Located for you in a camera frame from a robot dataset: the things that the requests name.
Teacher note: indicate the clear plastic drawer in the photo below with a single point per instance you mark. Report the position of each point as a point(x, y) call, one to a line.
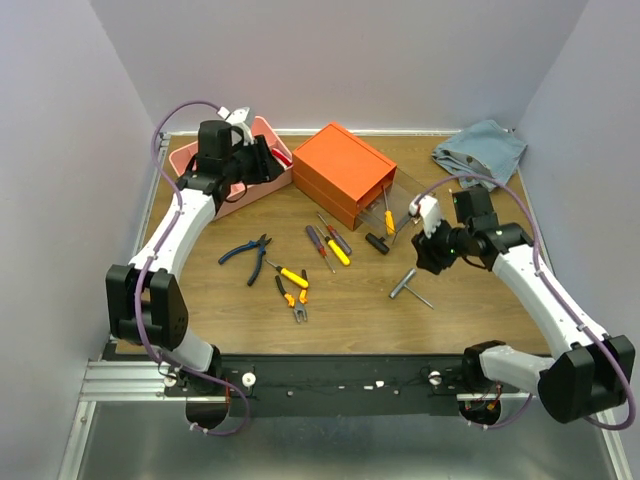
point(401, 190)

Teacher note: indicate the red purple screwdriver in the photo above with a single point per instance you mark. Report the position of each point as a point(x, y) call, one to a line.
point(340, 241)

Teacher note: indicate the blue denim cloth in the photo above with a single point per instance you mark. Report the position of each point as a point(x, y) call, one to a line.
point(485, 149)

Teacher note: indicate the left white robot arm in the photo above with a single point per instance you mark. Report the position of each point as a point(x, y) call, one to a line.
point(145, 303)

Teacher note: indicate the black rubber mallet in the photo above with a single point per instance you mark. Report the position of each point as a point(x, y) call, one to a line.
point(378, 243)

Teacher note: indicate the metal T-handle wrench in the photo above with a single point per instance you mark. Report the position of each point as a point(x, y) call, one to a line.
point(404, 284)

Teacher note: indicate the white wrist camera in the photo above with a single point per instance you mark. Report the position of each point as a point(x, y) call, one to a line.
point(425, 209)
point(242, 117)

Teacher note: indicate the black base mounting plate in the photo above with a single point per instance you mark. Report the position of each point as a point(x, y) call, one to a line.
point(324, 385)

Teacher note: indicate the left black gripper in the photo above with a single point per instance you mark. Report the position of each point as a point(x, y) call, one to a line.
point(267, 168)

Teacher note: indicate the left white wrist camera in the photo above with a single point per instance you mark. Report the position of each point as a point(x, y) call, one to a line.
point(242, 117)

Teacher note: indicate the purple handled screwdriver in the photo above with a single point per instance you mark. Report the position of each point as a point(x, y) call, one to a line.
point(319, 246)

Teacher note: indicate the red white striped cloth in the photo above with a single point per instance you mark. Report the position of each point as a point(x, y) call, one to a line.
point(285, 160)

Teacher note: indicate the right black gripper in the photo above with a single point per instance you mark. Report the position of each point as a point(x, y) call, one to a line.
point(428, 253)

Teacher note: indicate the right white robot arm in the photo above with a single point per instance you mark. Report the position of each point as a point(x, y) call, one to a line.
point(588, 370)

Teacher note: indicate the orange black handled pliers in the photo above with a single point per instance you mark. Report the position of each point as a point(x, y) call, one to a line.
point(296, 303)

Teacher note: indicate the orange screwdriver long shaft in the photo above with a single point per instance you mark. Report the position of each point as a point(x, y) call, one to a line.
point(389, 219)

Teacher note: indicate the orange two-drawer box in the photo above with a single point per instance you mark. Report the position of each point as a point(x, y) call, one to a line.
point(341, 172)

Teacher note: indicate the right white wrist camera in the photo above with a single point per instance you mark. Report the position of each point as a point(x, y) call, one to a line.
point(425, 209)

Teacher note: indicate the yellow screwdriver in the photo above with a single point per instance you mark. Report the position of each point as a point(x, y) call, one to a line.
point(336, 249)
point(290, 275)

